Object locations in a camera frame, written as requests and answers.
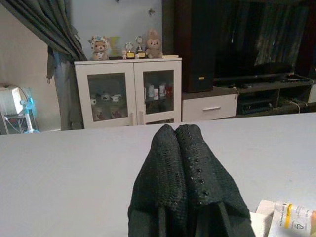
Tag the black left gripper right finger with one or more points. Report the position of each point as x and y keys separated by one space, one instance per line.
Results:
x=209 y=187

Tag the yellow and white carton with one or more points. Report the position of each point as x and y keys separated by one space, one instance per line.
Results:
x=293 y=219

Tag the dark television stand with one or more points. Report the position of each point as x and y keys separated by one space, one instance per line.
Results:
x=271 y=86

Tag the green glass plaque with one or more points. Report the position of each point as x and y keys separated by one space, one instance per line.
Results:
x=115 y=45

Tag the small round trophy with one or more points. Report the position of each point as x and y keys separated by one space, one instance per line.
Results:
x=129 y=50

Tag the white glass-door cabinet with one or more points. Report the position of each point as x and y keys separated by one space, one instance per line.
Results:
x=134 y=66

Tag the grey curtain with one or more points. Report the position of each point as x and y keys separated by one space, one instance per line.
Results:
x=61 y=32

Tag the white boxy appliance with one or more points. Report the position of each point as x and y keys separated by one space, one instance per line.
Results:
x=8 y=101

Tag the bear plush with rabbit ears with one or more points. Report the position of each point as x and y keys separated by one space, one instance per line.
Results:
x=153 y=45

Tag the black television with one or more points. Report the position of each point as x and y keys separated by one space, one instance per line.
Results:
x=259 y=37

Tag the turquoise fan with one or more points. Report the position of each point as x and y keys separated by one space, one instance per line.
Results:
x=29 y=103

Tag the black audio receiver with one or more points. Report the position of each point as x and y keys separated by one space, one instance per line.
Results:
x=254 y=105

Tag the tall round trophy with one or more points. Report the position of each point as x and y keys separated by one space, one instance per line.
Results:
x=139 y=48

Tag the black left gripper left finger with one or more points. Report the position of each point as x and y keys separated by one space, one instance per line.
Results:
x=163 y=172

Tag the white drawer unit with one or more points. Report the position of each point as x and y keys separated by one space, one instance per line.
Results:
x=209 y=103

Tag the bear plush with spotted hood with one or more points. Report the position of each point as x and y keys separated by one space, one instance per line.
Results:
x=100 y=49

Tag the dark brown speaker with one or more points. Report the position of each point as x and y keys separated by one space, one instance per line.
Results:
x=197 y=49

